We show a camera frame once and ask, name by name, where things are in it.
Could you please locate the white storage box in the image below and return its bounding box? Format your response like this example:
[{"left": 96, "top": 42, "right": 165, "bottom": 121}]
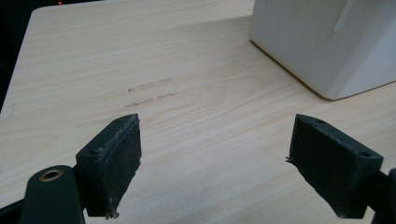
[{"left": 248, "top": 0, "right": 396, "bottom": 101}]

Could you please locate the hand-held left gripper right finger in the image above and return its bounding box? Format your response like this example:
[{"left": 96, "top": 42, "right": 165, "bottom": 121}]
[{"left": 285, "top": 113, "right": 385, "bottom": 219}]

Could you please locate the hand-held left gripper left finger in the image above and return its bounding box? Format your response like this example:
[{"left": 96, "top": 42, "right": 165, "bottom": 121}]
[{"left": 75, "top": 113, "right": 143, "bottom": 220}]

